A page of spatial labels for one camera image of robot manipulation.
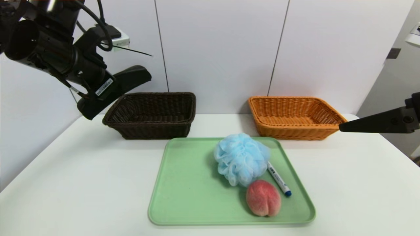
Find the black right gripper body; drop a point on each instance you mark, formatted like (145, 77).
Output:
(414, 117)

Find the dark wall bracket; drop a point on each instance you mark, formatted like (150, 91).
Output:
(392, 53)

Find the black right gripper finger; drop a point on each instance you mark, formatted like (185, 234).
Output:
(377, 123)

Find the green plastic tray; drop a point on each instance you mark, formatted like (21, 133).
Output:
(197, 196)

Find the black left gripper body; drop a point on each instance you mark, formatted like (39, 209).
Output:
(105, 86)

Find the dark brown wicker basket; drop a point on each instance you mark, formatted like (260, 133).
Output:
(154, 129)

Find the white marker with blue cap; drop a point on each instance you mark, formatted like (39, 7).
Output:
(279, 180)

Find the pink peach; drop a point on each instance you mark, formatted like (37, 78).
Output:
(262, 198)

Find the orange wicker basket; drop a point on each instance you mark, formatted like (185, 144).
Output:
(295, 131)

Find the light blue bath loofah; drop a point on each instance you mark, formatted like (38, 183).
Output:
(241, 157)

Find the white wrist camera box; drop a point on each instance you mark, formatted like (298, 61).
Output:
(120, 40)

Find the thin black zip tie tail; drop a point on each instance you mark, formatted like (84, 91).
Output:
(131, 49)

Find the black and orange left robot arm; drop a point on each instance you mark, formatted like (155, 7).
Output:
(29, 39)

